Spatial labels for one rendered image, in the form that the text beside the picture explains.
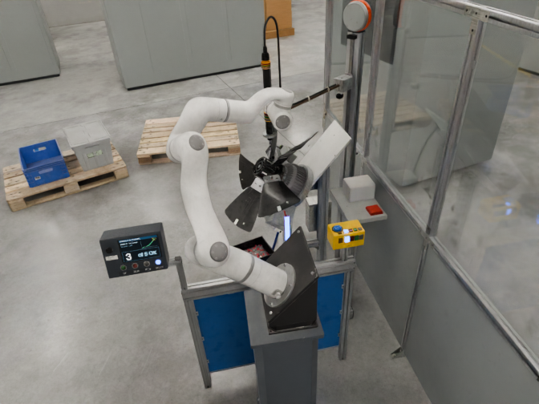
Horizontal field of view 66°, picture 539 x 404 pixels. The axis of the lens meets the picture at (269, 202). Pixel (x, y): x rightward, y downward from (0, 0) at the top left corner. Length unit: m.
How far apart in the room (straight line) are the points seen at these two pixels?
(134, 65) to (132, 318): 5.08
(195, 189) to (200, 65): 6.30
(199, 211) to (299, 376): 0.93
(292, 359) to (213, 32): 6.45
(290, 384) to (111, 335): 1.56
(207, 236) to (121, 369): 1.70
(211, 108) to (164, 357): 1.87
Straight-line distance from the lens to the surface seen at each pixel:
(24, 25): 8.93
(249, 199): 2.31
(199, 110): 1.57
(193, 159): 1.47
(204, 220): 1.50
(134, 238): 1.87
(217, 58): 7.79
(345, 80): 2.45
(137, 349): 3.07
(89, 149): 4.82
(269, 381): 2.02
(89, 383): 3.04
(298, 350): 1.87
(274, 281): 1.66
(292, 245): 1.79
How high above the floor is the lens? 2.36
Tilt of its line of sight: 35 degrees down
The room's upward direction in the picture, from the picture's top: 3 degrees counter-clockwise
